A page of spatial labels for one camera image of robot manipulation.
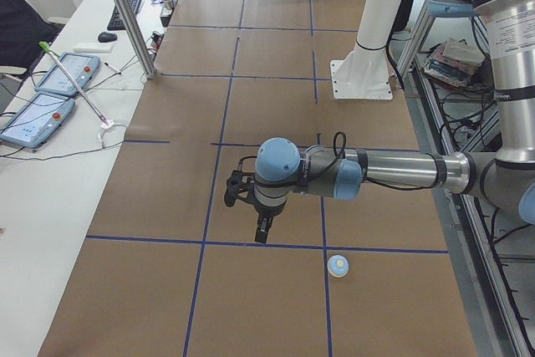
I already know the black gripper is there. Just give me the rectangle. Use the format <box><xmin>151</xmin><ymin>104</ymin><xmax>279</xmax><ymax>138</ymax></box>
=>
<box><xmin>225</xmin><ymin>170</ymin><xmax>288</xmax><ymax>244</ymax></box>

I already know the blue and white bell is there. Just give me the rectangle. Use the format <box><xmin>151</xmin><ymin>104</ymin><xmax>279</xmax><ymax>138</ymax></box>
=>
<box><xmin>327</xmin><ymin>254</ymin><xmax>349</xmax><ymax>278</ymax></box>

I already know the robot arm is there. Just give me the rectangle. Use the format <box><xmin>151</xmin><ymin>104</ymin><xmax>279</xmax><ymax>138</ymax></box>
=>
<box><xmin>224</xmin><ymin>0</ymin><xmax>534</xmax><ymax>242</ymax></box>

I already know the brown paper table cover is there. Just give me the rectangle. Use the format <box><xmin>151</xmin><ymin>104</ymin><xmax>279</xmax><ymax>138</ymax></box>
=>
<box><xmin>37</xmin><ymin>0</ymin><xmax>480</xmax><ymax>357</ymax></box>

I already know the black marker pen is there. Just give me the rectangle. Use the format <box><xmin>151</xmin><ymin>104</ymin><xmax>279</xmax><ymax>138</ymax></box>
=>
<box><xmin>104</xmin><ymin>62</ymin><xmax>122</xmax><ymax>75</ymax></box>

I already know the far blue teach pendant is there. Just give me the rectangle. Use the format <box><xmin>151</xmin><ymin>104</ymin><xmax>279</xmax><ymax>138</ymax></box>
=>
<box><xmin>33</xmin><ymin>52</ymin><xmax>102</xmax><ymax>97</ymax></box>

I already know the blue teach pendant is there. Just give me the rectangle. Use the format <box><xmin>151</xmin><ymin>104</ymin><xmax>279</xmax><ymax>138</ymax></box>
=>
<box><xmin>1</xmin><ymin>93</ymin><xmax>75</xmax><ymax>149</ymax></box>
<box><xmin>33</xmin><ymin>52</ymin><xmax>102</xmax><ymax>97</ymax></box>

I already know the silver metal cup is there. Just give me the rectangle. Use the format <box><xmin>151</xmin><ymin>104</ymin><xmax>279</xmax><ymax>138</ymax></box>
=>
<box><xmin>163</xmin><ymin>0</ymin><xmax>175</xmax><ymax>10</ymax></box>

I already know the black computer mouse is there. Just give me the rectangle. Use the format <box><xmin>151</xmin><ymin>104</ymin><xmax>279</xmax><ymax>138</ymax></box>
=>
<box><xmin>97</xmin><ymin>32</ymin><xmax>118</xmax><ymax>43</ymax></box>

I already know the near blue teach pendant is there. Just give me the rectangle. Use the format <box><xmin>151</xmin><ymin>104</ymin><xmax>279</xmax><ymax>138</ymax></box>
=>
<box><xmin>1</xmin><ymin>93</ymin><xmax>75</xmax><ymax>149</ymax></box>

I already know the stack of books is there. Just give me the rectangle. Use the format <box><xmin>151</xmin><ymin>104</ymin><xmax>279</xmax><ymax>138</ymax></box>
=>
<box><xmin>422</xmin><ymin>38</ymin><xmax>485</xmax><ymax>88</ymax></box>

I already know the black keyboard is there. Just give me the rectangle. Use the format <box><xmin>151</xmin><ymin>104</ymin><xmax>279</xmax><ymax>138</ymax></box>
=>
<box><xmin>106</xmin><ymin>0</ymin><xmax>145</xmax><ymax>32</ymax></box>

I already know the silver rod green tip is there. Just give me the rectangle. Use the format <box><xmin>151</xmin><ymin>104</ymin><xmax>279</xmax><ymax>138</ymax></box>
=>
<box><xmin>38</xmin><ymin>41</ymin><xmax>114</xmax><ymax>130</ymax></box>

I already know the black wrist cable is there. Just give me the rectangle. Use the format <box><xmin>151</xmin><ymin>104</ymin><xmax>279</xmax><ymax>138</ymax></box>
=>
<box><xmin>237</xmin><ymin>131</ymin><xmax>440</xmax><ymax>191</ymax></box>

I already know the white camera mast base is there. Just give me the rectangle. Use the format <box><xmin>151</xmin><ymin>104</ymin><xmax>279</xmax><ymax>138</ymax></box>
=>
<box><xmin>330</xmin><ymin>0</ymin><xmax>401</xmax><ymax>100</ymax></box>

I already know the aluminium frame post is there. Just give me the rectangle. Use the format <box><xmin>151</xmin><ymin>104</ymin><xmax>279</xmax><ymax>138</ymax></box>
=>
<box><xmin>114</xmin><ymin>0</ymin><xmax>156</xmax><ymax>79</ymax></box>

